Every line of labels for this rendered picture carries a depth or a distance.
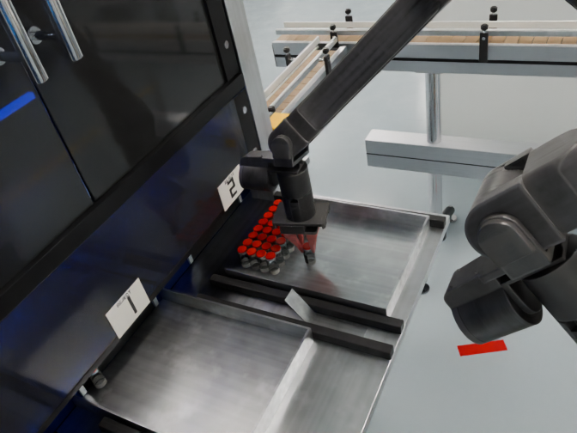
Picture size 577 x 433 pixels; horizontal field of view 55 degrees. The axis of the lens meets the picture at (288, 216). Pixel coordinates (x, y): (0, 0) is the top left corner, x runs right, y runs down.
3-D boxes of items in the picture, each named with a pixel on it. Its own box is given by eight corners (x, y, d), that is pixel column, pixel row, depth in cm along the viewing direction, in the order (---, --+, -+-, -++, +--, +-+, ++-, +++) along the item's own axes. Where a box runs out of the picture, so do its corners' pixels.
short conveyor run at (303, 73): (257, 193, 142) (242, 141, 133) (207, 186, 149) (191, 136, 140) (354, 71, 187) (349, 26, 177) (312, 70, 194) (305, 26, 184)
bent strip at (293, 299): (289, 321, 102) (283, 300, 99) (297, 309, 104) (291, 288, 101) (361, 341, 96) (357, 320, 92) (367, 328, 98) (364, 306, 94)
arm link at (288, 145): (288, 137, 92) (307, 123, 99) (227, 133, 96) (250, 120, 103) (294, 203, 97) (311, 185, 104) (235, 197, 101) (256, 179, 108)
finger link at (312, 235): (294, 239, 115) (286, 203, 109) (327, 240, 113) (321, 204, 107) (286, 262, 110) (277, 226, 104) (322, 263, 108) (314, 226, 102)
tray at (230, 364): (75, 405, 96) (67, 394, 94) (163, 298, 113) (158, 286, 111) (240, 477, 81) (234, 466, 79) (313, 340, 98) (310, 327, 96)
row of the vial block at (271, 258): (267, 274, 113) (263, 258, 110) (306, 218, 124) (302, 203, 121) (276, 276, 112) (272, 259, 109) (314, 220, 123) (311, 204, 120)
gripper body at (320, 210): (281, 209, 110) (273, 179, 106) (331, 209, 107) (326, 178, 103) (272, 230, 105) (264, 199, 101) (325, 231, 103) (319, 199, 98)
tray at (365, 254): (228, 281, 114) (224, 269, 111) (286, 204, 130) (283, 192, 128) (387, 322, 98) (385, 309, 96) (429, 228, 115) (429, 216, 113)
